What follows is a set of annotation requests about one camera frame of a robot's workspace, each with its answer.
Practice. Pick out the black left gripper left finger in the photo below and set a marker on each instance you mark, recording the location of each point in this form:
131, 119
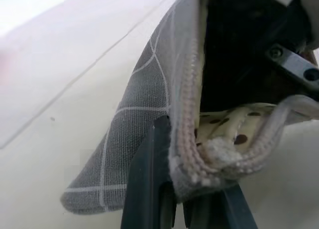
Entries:
147, 189

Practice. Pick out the grey plaid zipper pouch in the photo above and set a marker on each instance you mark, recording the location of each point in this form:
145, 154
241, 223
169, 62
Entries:
139, 102

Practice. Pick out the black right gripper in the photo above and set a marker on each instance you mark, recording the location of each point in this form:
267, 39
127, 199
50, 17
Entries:
249, 27

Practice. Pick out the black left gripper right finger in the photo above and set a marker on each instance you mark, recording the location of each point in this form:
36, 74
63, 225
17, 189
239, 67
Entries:
224, 211

